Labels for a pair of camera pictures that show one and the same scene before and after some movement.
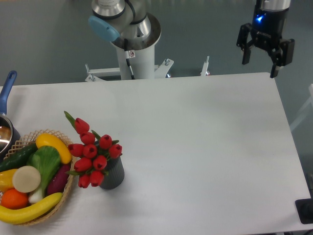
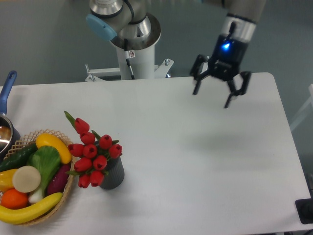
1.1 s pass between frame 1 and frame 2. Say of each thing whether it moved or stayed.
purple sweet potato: stayed
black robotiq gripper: moved
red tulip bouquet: stayed
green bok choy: stayed
